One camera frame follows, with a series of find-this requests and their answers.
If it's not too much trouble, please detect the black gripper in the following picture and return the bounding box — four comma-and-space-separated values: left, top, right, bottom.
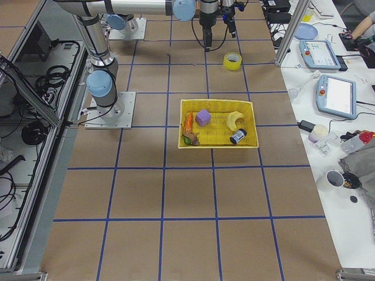
199, 0, 237, 49

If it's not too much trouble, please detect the yellow tape roll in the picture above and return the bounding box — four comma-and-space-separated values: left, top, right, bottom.
223, 52, 242, 71

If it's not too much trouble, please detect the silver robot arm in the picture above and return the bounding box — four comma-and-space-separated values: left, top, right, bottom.
87, 1, 244, 52
57, 1, 123, 119

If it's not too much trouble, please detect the person hand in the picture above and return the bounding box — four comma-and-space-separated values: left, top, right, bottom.
351, 30, 365, 42

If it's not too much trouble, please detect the blue plate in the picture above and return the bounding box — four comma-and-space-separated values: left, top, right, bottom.
294, 23, 318, 40

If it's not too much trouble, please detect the cream croissant toy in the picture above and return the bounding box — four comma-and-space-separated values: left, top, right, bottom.
226, 111, 244, 132

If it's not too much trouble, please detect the purple foam cube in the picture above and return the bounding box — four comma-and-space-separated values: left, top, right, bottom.
195, 109, 212, 127

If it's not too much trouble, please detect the yellow woven basket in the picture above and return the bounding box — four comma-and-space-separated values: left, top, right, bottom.
178, 99, 259, 149

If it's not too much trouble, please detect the light bulb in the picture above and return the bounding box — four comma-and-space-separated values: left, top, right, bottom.
288, 85, 302, 100

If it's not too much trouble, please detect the far teach pendant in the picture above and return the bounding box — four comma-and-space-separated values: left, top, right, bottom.
299, 40, 341, 70

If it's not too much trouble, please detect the teach pendant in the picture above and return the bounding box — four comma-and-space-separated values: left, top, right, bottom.
315, 74, 357, 119
299, 40, 341, 70

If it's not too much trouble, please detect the orange toy carrot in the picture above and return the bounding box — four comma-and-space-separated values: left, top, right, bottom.
184, 112, 193, 133

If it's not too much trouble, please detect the brown toy animal figure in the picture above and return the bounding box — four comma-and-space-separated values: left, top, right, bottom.
182, 132, 200, 146

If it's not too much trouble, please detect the black power adapter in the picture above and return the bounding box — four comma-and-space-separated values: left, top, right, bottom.
297, 120, 316, 133

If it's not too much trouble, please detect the near teach pendant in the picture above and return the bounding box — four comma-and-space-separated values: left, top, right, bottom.
315, 74, 357, 119

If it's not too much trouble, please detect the purple white cup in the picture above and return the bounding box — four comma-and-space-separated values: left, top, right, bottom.
308, 125, 328, 143

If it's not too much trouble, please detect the white mug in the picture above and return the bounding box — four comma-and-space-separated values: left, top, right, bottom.
316, 170, 345, 192

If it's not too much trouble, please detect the grey cloth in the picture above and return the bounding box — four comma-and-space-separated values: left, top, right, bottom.
339, 139, 374, 220

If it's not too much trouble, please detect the black bowl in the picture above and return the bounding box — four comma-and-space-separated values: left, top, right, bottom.
342, 172, 362, 189

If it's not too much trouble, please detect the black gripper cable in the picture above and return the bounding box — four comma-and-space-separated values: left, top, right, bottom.
190, 17, 230, 53

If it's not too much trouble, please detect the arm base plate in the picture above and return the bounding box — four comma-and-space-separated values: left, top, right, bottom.
84, 91, 136, 129
109, 18, 147, 41

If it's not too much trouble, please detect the aluminium frame post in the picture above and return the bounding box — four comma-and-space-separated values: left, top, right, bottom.
274, 0, 311, 67

